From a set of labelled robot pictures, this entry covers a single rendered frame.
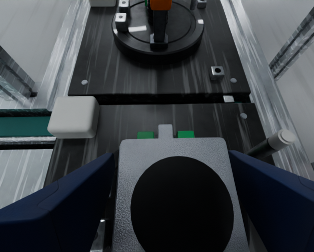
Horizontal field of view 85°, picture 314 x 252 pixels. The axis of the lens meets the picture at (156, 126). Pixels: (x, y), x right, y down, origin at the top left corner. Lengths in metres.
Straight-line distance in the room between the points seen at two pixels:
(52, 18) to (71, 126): 0.46
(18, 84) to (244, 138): 0.28
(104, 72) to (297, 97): 0.38
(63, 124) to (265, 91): 0.26
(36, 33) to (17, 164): 0.38
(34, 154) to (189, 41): 0.27
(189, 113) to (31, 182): 0.22
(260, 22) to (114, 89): 0.48
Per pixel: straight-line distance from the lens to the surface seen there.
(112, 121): 0.21
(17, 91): 0.27
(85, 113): 0.20
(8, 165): 0.31
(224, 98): 0.24
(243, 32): 0.36
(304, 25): 0.32
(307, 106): 0.46
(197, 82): 0.24
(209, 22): 0.35
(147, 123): 0.20
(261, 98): 0.27
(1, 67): 0.26
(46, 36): 0.57
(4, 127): 0.30
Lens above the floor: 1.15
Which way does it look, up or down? 63 degrees down
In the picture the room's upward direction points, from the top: 1 degrees clockwise
